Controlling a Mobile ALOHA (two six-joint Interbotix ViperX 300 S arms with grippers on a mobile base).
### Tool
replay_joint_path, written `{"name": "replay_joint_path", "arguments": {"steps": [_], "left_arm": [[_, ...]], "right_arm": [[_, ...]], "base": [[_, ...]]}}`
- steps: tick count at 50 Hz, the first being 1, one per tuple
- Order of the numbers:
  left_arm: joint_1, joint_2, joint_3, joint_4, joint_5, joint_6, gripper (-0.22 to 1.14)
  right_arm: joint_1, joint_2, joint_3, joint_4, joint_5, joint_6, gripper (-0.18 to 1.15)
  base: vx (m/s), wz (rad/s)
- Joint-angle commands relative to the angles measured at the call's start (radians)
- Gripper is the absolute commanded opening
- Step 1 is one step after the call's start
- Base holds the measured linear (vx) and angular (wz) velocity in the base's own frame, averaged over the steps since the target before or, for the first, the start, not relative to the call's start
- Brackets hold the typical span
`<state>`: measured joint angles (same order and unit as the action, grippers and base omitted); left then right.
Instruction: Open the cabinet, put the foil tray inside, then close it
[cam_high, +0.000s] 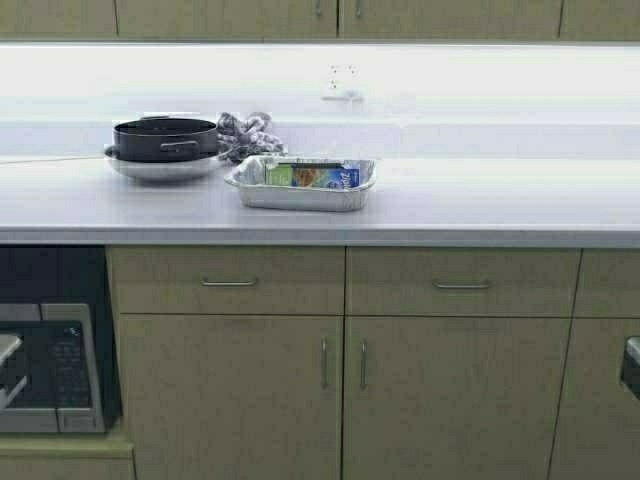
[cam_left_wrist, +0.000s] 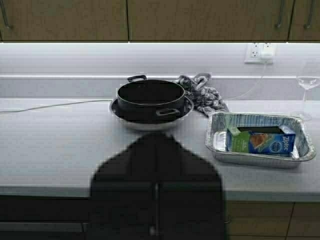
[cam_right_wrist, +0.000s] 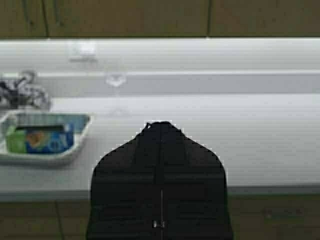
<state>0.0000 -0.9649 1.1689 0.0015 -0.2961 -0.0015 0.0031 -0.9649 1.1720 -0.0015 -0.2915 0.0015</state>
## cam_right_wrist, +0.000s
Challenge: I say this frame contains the grey patterned dish towel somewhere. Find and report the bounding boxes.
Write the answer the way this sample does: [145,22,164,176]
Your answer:
[0,70,52,111]

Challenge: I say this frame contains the upper far left cabinet door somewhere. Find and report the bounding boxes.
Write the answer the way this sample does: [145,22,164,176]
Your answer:
[0,0,48,40]

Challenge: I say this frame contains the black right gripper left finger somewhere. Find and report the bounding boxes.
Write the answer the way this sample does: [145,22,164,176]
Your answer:
[85,123,160,240]

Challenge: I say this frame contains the Ziploc bag box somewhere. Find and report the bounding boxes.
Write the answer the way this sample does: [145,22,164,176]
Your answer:
[5,123,75,154]

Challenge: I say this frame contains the cabinet door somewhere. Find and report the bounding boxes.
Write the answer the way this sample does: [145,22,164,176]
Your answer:
[43,0,209,38]
[209,0,320,37]
[0,0,48,40]

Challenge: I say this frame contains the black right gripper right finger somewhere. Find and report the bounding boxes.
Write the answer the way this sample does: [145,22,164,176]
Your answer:
[159,121,234,240]

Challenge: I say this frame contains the white wall outlet plate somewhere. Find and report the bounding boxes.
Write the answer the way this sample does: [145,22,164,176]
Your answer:
[68,40,97,62]

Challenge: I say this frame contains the aluminium foil tray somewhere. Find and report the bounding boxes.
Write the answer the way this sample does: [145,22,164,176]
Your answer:
[0,110,93,168]

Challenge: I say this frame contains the upper right cabinet door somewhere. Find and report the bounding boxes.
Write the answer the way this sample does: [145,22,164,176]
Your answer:
[209,0,320,37]

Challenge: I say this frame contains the clear wine glass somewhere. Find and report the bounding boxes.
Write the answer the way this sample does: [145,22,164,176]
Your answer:
[104,63,128,117]

